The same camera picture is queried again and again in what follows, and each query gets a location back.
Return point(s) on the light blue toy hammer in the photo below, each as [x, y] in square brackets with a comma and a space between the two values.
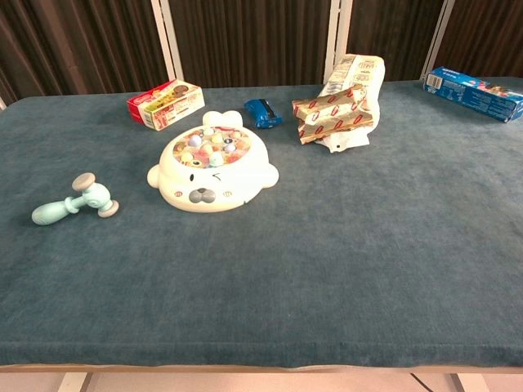
[92, 196]

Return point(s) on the white seal whack-a-mole toy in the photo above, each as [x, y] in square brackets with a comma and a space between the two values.
[212, 183]

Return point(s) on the blue table cloth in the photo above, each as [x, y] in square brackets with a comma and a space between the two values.
[286, 265]

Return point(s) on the small blue crumpled wrapper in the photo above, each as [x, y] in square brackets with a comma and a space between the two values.
[261, 112]

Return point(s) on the gold snack bar red print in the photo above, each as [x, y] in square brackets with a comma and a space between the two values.
[327, 130]
[323, 104]

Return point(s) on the red snack box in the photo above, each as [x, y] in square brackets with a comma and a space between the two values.
[163, 106]

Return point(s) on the dark brown slatted panel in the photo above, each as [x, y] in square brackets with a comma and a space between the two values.
[392, 32]
[81, 41]
[253, 41]
[486, 32]

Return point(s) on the white printed snack bag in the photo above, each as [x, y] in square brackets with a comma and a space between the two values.
[363, 69]

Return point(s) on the blue cookie box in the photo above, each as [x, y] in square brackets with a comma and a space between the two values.
[470, 94]

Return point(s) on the white table leg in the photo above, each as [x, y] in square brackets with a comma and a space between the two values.
[465, 384]
[72, 383]

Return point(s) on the white partition post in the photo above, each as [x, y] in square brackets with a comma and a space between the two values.
[2, 104]
[437, 41]
[167, 41]
[339, 24]

